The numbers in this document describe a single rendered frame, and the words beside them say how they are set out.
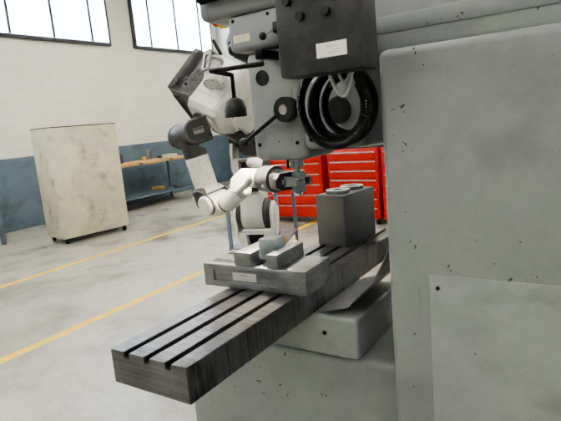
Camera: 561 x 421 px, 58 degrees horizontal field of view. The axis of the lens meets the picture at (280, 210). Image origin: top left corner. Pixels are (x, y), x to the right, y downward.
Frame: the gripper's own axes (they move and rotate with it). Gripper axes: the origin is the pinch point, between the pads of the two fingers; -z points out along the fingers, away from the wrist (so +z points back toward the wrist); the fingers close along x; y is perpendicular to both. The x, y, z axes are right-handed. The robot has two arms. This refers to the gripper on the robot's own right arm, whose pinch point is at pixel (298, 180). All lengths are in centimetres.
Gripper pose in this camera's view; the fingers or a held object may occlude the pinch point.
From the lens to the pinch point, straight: 157.2
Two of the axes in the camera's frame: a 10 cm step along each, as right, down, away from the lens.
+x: 7.8, -1.8, 6.0
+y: 0.8, 9.8, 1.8
